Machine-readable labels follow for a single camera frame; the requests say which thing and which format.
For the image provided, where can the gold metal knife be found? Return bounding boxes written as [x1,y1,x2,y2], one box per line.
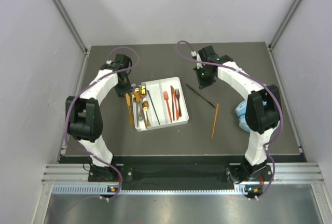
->
[126,93,134,125]

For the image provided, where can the gold thin utensil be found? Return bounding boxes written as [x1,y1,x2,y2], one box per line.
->
[132,91,141,105]

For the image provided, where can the iridescent purple spoon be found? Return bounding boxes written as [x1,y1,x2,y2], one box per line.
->
[139,86,147,119]

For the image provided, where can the black chopstick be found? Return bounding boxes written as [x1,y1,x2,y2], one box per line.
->
[185,83,216,109]
[147,90,160,125]

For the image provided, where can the gold metal spoon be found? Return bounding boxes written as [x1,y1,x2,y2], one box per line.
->
[142,101,150,128]

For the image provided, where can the white divided utensil tray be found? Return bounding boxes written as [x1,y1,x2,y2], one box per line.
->
[132,77,189,132]

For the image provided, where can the orange plastic fork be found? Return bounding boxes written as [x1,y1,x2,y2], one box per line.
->
[163,91,173,122]

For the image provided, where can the orange plastic knife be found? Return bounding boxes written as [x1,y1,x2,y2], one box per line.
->
[174,94,182,120]

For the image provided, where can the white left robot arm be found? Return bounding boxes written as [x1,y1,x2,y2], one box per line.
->
[65,54,132,181]

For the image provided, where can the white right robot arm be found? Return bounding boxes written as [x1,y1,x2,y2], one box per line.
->
[191,46,282,183]

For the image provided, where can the light blue headphones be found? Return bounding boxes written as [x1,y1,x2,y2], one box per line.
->
[234,101,250,133]

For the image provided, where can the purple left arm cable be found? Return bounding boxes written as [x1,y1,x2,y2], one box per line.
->
[63,46,140,200]

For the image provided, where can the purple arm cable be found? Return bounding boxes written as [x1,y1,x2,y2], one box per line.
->
[175,40,284,200]
[63,46,140,200]

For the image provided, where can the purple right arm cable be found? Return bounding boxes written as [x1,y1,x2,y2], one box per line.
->
[175,40,284,200]

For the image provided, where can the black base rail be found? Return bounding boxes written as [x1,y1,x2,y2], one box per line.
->
[59,153,307,191]

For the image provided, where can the grey cable duct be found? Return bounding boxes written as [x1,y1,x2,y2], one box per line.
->
[51,183,253,195]

